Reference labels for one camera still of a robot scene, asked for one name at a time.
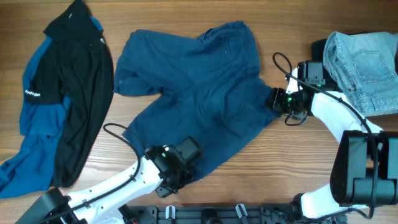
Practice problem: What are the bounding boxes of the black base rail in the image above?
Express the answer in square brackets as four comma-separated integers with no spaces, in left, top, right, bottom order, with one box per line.
[119,204,348,224]

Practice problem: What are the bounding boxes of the black folded garment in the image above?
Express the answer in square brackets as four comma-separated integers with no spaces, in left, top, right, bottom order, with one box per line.
[311,32,397,65]

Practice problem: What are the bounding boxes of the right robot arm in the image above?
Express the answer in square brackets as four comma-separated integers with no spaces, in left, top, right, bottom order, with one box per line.
[266,61,397,223]

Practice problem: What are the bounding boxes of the navy blue shorts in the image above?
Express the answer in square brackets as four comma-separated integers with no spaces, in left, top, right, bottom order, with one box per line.
[114,21,277,181]

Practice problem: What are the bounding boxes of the blue t-shirt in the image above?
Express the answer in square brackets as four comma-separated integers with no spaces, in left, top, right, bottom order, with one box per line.
[0,15,105,200]

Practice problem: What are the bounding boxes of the light blue denim jeans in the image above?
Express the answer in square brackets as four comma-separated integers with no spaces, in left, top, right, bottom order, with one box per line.
[323,32,397,116]

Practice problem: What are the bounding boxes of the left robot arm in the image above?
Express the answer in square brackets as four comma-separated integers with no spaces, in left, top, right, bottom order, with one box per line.
[18,137,203,223]

